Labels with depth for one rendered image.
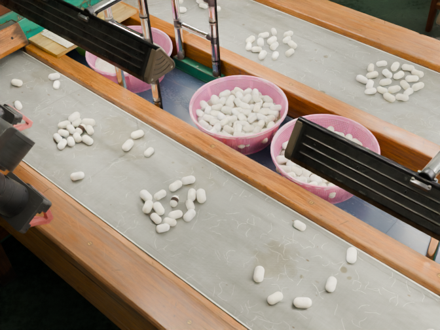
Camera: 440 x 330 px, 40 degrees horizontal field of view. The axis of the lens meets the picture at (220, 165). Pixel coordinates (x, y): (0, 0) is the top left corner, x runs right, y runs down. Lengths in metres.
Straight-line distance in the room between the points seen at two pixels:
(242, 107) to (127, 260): 0.59
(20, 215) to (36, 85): 0.90
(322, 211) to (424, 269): 0.25
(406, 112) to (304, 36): 0.45
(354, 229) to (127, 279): 0.50
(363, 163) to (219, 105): 0.74
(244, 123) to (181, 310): 0.60
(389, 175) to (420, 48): 0.95
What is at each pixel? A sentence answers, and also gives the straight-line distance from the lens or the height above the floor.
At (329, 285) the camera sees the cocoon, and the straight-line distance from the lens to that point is 1.26.
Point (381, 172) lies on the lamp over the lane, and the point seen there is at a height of 1.10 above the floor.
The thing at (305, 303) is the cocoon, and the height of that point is 0.76.
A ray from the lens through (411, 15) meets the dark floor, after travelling 3.60.
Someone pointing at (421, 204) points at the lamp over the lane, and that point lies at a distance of 0.99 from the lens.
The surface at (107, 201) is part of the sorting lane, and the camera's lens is 1.47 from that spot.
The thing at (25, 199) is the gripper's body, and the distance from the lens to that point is 1.03.
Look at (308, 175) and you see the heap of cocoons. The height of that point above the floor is 0.74.
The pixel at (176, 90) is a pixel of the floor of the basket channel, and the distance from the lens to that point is 1.87.
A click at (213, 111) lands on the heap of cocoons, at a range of 1.66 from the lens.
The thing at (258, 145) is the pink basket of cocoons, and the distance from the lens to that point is 1.61.
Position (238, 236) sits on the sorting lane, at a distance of 1.36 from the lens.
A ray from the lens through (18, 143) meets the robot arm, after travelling 0.96.
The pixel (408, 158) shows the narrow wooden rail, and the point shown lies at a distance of 1.58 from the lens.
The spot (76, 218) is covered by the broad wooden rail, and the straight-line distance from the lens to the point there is 1.42.
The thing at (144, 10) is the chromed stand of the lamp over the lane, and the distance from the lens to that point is 1.52.
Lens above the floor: 1.79
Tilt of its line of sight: 44 degrees down
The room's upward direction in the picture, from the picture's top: 4 degrees counter-clockwise
